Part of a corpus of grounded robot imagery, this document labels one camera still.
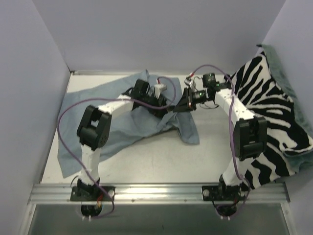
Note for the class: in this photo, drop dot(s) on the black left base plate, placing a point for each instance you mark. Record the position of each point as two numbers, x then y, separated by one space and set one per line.
107 193

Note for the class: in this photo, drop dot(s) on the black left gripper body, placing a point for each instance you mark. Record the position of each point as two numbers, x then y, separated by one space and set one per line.
160 107

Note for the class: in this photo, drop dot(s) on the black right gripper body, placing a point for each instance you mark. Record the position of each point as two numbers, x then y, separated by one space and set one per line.
190 98

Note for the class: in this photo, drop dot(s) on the aluminium mounting rail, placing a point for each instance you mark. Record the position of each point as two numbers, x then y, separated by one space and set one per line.
152 194

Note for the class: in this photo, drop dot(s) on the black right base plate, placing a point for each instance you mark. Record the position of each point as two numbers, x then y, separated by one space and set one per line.
221 193

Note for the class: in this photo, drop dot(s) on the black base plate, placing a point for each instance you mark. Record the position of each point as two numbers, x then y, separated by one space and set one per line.
221 193
107 193

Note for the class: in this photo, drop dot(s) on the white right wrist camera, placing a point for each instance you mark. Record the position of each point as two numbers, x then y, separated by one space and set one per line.
190 81

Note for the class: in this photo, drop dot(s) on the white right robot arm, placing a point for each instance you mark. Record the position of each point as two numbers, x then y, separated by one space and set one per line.
248 133

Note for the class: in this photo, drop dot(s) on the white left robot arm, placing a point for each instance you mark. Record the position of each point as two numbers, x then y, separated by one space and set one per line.
94 128

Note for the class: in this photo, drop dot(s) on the grey-blue pillowcase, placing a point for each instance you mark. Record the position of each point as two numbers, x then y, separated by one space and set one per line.
125 129

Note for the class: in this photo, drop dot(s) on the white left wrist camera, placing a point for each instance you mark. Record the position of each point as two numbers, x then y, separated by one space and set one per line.
159 88

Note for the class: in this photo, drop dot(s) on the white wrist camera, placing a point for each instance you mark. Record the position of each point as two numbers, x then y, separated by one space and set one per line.
190 81
159 88

